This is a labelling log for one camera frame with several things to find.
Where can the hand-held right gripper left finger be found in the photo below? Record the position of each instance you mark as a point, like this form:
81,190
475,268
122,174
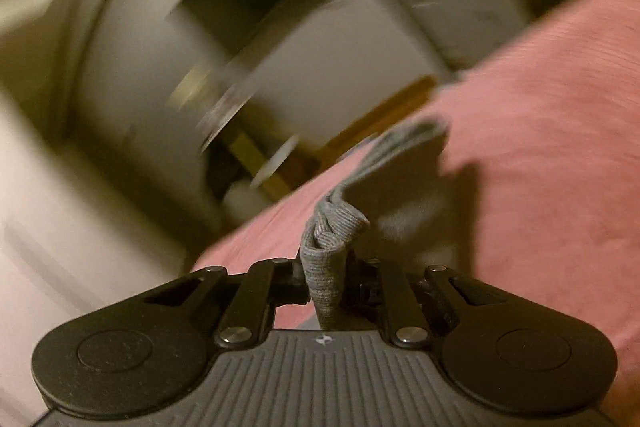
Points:
287,283

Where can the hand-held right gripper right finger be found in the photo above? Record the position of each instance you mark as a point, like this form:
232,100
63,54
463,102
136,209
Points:
361,281

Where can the grey sock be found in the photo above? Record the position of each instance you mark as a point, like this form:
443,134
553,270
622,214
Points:
327,267

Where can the pink blanket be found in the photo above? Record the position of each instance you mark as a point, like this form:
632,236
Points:
525,167

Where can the white cabinet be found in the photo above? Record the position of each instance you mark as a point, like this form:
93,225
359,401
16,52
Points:
310,47

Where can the wooden furniture frame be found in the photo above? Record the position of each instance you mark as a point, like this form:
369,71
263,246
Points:
360,132

